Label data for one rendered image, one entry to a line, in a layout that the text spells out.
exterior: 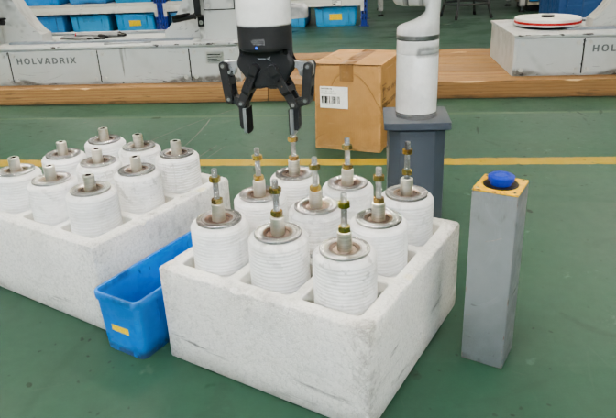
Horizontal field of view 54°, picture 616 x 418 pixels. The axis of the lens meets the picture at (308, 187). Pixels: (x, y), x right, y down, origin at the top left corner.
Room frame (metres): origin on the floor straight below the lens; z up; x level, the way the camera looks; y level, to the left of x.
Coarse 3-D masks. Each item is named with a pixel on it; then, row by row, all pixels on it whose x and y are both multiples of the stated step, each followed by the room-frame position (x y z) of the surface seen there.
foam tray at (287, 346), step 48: (432, 240) 0.95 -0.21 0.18; (192, 288) 0.85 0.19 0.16; (240, 288) 0.82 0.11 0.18; (384, 288) 0.81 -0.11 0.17; (432, 288) 0.90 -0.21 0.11; (192, 336) 0.86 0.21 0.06; (240, 336) 0.81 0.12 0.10; (288, 336) 0.76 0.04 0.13; (336, 336) 0.71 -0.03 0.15; (384, 336) 0.73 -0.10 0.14; (432, 336) 0.91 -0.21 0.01; (288, 384) 0.76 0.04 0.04; (336, 384) 0.71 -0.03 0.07; (384, 384) 0.73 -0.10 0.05
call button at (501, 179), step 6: (492, 174) 0.87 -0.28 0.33; (498, 174) 0.87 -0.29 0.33; (504, 174) 0.86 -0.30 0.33; (510, 174) 0.86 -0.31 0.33; (492, 180) 0.85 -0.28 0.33; (498, 180) 0.85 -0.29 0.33; (504, 180) 0.85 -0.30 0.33; (510, 180) 0.85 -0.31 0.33; (498, 186) 0.85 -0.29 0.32; (504, 186) 0.85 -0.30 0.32
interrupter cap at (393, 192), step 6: (396, 186) 1.02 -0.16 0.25; (414, 186) 1.02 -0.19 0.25; (420, 186) 1.01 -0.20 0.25; (390, 192) 0.99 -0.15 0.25; (396, 192) 1.00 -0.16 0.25; (414, 192) 1.00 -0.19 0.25; (420, 192) 0.99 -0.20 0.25; (426, 192) 0.98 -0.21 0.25; (390, 198) 0.97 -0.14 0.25; (396, 198) 0.96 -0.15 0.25; (402, 198) 0.97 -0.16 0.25; (408, 198) 0.96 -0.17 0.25; (414, 198) 0.96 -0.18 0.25; (420, 198) 0.96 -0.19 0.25
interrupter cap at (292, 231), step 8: (264, 224) 0.88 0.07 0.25; (288, 224) 0.88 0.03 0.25; (256, 232) 0.85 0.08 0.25; (264, 232) 0.86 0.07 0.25; (288, 232) 0.86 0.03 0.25; (296, 232) 0.85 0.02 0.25; (264, 240) 0.82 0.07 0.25; (272, 240) 0.83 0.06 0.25; (280, 240) 0.82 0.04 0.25; (288, 240) 0.82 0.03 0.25
